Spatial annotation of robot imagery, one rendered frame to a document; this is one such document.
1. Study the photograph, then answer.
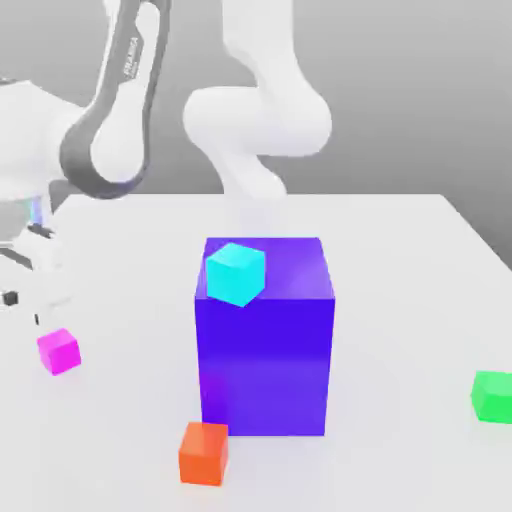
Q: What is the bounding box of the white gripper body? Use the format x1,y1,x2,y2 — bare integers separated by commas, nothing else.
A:
0,238,72,312

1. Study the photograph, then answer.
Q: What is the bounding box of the small magenta cube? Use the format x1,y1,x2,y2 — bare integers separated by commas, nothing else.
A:
36,327,83,377

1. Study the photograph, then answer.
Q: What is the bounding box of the small cyan cube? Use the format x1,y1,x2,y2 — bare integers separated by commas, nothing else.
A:
204,241,267,309

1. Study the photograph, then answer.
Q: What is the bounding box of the small orange cube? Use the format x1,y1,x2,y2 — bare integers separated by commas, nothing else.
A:
178,421,230,488

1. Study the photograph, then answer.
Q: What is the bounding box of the small green cube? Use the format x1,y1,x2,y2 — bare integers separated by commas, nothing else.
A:
470,370,512,425

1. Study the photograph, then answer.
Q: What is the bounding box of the large purple box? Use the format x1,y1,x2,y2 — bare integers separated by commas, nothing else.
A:
194,236,336,438

